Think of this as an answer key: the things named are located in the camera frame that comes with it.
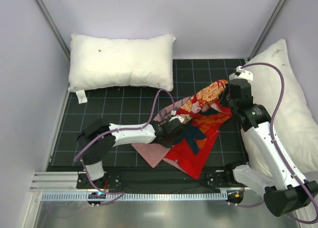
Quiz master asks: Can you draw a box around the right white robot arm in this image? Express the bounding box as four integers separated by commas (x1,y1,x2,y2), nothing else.
220,78,318,217

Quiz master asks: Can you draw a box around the white slotted cable duct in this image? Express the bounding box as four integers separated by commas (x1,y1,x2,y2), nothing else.
41,191,228,202

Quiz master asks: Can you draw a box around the right aluminium frame post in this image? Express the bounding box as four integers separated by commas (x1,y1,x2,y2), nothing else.
247,0,289,60

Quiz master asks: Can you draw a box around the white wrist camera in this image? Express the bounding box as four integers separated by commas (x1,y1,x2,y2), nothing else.
229,66,253,82
169,109,185,124

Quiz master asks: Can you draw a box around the white pillow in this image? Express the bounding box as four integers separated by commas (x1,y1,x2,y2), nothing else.
68,34,176,104
246,39,318,173

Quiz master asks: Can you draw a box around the red patterned pillowcase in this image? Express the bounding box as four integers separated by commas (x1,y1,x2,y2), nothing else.
132,79,232,180

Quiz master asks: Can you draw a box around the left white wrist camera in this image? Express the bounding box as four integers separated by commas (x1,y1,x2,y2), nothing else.
169,109,185,124

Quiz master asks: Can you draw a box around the aluminium frame post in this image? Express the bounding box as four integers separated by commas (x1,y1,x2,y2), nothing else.
34,0,70,61
247,0,289,60

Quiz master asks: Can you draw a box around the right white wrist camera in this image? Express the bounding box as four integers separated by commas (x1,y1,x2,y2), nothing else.
229,66,253,82

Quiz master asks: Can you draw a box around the left aluminium frame post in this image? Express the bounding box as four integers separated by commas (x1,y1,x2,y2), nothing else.
34,0,70,61

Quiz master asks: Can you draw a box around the black grid mat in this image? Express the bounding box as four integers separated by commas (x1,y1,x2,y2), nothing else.
47,59,248,171

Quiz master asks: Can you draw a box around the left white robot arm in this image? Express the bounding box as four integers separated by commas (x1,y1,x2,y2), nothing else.
75,116,185,189

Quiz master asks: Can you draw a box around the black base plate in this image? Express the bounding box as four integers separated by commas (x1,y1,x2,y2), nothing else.
77,165,239,195

